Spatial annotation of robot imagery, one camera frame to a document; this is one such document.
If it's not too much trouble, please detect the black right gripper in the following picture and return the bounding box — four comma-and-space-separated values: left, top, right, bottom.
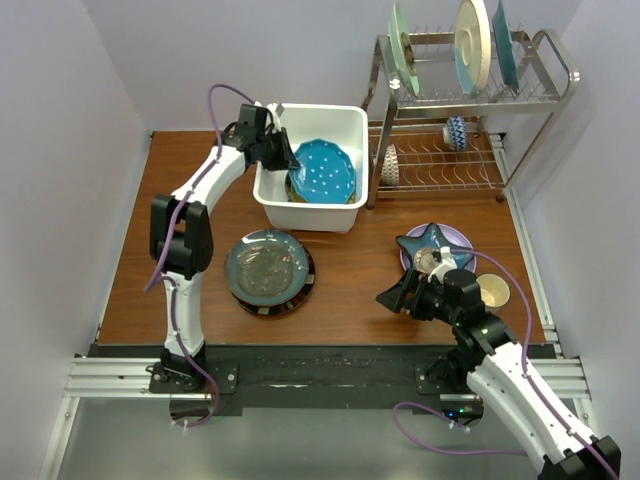
375, 268, 459, 326

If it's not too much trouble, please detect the blue polka dot plate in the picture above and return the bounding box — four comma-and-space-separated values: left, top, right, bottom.
287, 139, 356, 204

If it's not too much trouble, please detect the blue star-shaped dish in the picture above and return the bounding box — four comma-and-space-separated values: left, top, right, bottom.
395, 223, 476, 275

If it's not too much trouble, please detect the grey blue ceramic plate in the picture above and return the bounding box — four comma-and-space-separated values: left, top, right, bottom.
225, 229, 308, 306

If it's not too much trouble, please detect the woven bamboo plate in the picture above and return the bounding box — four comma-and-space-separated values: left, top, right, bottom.
285, 173, 307, 203

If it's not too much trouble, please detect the clear glass plate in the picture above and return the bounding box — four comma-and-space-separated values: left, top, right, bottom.
236, 244, 294, 297

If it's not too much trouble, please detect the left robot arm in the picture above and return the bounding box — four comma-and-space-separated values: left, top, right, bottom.
145, 102, 299, 392

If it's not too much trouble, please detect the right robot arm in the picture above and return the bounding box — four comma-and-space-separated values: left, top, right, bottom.
376, 269, 621, 479

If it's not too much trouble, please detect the white plastic bin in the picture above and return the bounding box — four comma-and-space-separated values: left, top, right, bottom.
253, 103, 370, 233

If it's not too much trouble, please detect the lavender plate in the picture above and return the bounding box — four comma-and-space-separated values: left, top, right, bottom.
396, 223, 473, 270

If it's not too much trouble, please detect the cream ceramic mug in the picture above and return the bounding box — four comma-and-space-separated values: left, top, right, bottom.
476, 273, 511, 311

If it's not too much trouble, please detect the black gold striped plate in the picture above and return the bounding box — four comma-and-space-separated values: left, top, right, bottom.
232, 248, 316, 317

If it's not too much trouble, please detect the mint plate in rack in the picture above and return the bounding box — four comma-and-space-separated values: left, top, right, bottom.
388, 1, 420, 96

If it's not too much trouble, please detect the metal dish rack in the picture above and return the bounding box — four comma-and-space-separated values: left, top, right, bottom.
362, 29, 580, 208

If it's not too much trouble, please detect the blue zigzag bowl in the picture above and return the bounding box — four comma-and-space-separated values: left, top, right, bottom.
443, 116, 468, 151

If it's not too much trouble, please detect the cream blue spiral plate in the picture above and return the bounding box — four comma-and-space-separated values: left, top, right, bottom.
454, 0, 492, 98

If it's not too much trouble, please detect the teal plate in rack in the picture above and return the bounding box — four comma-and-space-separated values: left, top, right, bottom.
492, 1, 520, 95

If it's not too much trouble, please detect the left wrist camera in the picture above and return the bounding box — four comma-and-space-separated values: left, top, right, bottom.
254, 101, 284, 132

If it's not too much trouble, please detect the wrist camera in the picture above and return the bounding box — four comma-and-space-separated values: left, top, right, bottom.
254, 101, 284, 132
428, 247, 457, 284

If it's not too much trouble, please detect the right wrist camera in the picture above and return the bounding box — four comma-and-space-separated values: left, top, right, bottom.
428, 247, 457, 284

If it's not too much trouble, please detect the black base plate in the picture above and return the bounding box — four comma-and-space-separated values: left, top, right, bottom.
86, 345, 477, 420

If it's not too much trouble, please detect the aluminium frame rail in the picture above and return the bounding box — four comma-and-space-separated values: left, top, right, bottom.
37, 357, 174, 480

